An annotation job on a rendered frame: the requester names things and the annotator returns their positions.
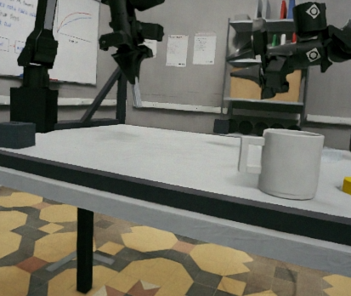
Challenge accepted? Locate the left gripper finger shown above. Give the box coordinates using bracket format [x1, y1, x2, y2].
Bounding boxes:
[226, 35, 256, 61]
[230, 65, 262, 88]

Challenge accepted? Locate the grey metal peg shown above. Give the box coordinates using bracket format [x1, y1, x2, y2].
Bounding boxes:
[132, 77, 142, 108]

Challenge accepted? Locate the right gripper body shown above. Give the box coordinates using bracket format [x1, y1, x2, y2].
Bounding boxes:
[99, 14, 153, 59]

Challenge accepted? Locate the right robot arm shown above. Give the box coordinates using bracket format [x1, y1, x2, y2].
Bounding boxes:
[17, 0, 165, 89]

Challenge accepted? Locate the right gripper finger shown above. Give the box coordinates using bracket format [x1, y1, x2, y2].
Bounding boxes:
[135, 54, 147, 81]
[111, 49, 139, 85]

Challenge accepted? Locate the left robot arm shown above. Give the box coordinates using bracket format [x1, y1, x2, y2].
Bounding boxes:
[265, 2, 351, 94]

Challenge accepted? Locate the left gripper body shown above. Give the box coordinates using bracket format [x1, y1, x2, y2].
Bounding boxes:
[252, 18, 298, 99]

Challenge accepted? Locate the grey mug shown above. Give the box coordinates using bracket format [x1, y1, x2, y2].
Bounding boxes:
[237, 129, 324, 200]

